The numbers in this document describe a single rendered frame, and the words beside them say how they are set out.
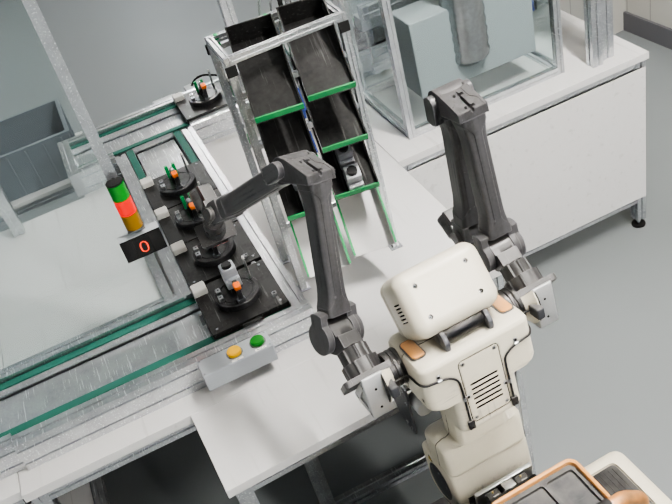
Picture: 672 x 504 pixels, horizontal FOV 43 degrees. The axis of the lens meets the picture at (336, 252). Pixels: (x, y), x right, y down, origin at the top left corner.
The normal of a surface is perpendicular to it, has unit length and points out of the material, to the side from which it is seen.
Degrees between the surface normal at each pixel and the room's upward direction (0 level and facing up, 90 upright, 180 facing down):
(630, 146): 90
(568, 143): 90
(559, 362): 0
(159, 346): 0
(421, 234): 0
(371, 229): 45
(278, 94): 25
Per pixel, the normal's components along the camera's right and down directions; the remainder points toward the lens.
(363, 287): -0.22, -0.76
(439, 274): 0.16, -0.16
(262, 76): -0.11, -0.45
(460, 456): 0.39, 0.37
